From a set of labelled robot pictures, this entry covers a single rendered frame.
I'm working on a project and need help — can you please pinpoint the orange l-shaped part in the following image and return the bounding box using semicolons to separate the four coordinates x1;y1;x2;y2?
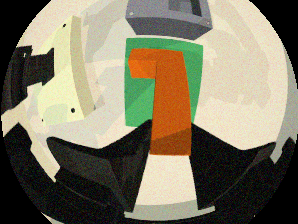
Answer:
128;48;192;156

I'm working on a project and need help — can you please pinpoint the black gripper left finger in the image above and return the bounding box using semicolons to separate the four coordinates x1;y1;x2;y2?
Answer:
47;119;153;213

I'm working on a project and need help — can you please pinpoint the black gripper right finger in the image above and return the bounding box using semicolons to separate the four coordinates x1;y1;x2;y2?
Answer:
189;124;277;210

